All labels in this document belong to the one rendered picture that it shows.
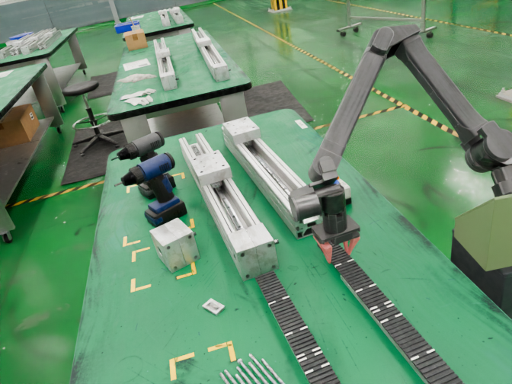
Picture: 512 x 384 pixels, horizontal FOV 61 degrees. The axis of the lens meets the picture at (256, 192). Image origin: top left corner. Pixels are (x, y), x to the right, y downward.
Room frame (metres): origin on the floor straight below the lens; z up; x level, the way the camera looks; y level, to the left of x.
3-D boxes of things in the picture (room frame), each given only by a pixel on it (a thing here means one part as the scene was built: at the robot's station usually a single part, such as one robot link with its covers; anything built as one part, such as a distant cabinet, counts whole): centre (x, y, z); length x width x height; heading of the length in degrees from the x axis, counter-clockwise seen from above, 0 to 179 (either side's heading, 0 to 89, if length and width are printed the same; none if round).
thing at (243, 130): (1.63, 0.01, 0.87); 0.16 x 0.11 x 0.07; 13
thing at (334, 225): (0.85, -0.17, 0.92); 0.10 x 0.07 x 0.07; 103
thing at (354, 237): (0.85, -0.18, 0.85); 0.07 x 0.07 x 0.09; 13
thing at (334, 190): (0.84, -0.17, 0.98); 0.07 x 0.06 x 0.07; 99
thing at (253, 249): (0.91, 0.03, 0.83); 0.12 x 0.09 x 0.10; 103
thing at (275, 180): (1.39, -0.05, 0.82); 0.80 x 0.10 x 0.09; 13
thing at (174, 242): (1.01, 0.24, 0.83); 0.11 x 0.10 x 0.10; 118
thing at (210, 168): (1.34, 0.14, 0.87); 0.16 x 0.11 x 0.07; 13
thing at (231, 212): (1.34, 0.14, 0.82); 0.80 x 0.10 x 0.09; 13
